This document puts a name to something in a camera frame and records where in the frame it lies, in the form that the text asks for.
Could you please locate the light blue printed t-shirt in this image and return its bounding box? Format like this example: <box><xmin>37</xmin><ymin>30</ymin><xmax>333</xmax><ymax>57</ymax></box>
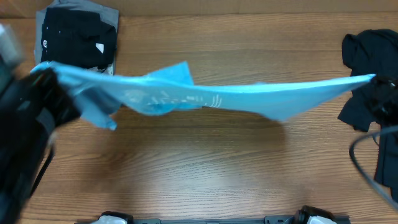
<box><xmin>31</xmin><ymin>62</ymin><xmax>374</xmax><ymax>130</ymax></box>

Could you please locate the crumpled black shirt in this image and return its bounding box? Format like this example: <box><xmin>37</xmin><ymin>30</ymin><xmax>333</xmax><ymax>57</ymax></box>
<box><xmin>337</xmin><ymin>29</ymin><xmax>398</xmax><ymax>203</ymax></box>

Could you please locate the folded black garment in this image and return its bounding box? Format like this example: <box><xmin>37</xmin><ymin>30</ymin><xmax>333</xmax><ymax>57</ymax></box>
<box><xmin>40</xmin><ymin>7</ymin><xmax>117</xmax><ymax>69</ymax></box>

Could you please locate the folded grey garment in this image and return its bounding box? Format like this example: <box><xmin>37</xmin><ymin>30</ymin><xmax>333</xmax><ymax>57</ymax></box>
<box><xmin>34</xmin><ymin>0</ymin><xmax>119</xmax><ymax>75</ymax></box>

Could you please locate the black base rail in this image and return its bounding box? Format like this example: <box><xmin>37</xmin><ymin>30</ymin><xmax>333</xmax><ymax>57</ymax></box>
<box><xmin>74</xmin><ymin>205</ymin><xmax>351</xmax><ymax>224</ymax></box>

